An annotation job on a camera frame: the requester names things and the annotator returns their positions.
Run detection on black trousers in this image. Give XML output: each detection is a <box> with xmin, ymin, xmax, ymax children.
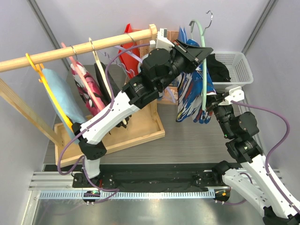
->
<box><xmin>206</xmin><ymin>54</ymin><xmax>231</xmax><ymax>83</ymax></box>

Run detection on orange file organizer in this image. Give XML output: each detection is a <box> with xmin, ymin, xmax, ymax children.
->
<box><xmin>137</xmin><ymin>28</ymin><xmax>178</xmax><ymax>105</ymax></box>

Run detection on white plastic basket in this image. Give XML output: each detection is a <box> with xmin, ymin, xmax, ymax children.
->
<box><xmin>212</xmin><ymin>52</ymin><xmax>254</xmax><ymax>91</ymax></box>

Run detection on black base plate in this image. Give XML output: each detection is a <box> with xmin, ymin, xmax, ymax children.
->
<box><xmin>72</xmin><ymin>161</ymin><xmax>251</xmax><ymax>193</ymax></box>

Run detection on mint green hanger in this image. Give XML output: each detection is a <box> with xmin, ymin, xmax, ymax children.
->
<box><xmin>189</xmin><ymin>10</ymin><xmax>213</xmax><ymax>111</ymax></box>

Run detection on light blue garment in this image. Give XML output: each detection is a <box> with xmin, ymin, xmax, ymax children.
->
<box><xmin>41</xmin><ymin>68</ymin><xmax>87</xmax><ymax>141</ymax></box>

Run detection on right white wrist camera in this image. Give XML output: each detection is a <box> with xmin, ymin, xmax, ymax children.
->
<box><xmin>219</xmin><ymin>85</ymin><xmax>245</xmax><ymax>105</ymax></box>

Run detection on yellow hanger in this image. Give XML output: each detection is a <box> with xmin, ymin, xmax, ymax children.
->
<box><xmin>25</xmin><ymin>53</ymin><xmax>73</xmax><ymax>131</ymax></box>

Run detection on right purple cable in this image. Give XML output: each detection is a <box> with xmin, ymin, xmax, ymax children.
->
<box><xmin>215</xmin><ymin>100</ymin><xmax>300</xmax><ymax>211</ymax></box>

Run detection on blue folder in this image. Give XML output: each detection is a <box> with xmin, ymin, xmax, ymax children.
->
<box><xmin>177</xmin><ymin>26</ymin><xmax>188</xmax><ymax>44</ymax></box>

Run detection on red folder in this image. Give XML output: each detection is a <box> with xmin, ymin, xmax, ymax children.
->
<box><xmin>119</xmin><ymin>23</ymin><xmax>140</xmax><ymax>79</ymax></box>

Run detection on pink floral garment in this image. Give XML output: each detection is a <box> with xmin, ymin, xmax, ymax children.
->
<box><xmin>70</xmin><ymin>61</ymin><xmax>108</xmax><ymax>117</ymax></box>

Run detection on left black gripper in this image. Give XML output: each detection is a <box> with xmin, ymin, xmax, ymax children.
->
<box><xmin>156</xmin><ymin>39</ymin><xmax>211</xmax><ymax>90</ymax></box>

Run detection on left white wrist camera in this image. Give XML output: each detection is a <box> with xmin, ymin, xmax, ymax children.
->
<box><xmin>149</xmin><ymin>28</ymin><xmax>174</xmax><ymax>52</ymax></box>

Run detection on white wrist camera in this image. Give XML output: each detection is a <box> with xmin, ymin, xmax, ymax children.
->
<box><xmin>149</xmin><ymin>28</ymin><xmax>174</xmax><ymax>52</ymax></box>
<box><xmin>219</xmin><ymin>85</ymin><xmax>245</xmax><ymax>105</ymax></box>

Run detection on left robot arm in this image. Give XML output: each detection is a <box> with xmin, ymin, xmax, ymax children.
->
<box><xmin>75</xmin><ymin>40</ymin><xmax>213</xmax><ymax>188</ymax></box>

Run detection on lilac plastic hanger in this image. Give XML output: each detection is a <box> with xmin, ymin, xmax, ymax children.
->
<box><xmin>96</xmin><ymin>45</ymin><xmax>176</xmax><ymax>104</ymax></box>

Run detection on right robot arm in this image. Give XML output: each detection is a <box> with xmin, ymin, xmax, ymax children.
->
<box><xmin>206</xmin><ymin>93</ymin><xmax>300</xmax><ymax>225</ymax></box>

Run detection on wooden clothes rack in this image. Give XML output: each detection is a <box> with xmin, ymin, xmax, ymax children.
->
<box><xmin>0</xmin><ymin>24</ymin><xmax>165</xmax><ymax>167</ymax></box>

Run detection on black garment on rack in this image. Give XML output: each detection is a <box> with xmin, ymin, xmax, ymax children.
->
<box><xmin>93</xmin><ymin>62</ymin><xmax>133</xmax><ymax>129</ymax></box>

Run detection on blue patterned garment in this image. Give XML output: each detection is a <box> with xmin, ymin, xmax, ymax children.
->
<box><xmin>175</xmin><ymin>38</ymin><xmax>215</xmax><ymax>124</ymax></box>

